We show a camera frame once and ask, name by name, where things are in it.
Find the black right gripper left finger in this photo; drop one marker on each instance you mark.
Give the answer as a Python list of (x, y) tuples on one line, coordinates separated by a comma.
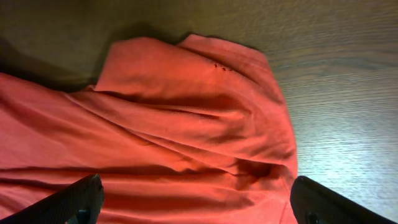
[(79, 203)]

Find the red soccer t-shirt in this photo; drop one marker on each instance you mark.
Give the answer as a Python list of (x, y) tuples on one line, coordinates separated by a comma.
[(197, 132)]

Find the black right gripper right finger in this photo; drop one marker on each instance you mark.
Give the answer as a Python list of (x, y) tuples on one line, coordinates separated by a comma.
[(313, 203)]

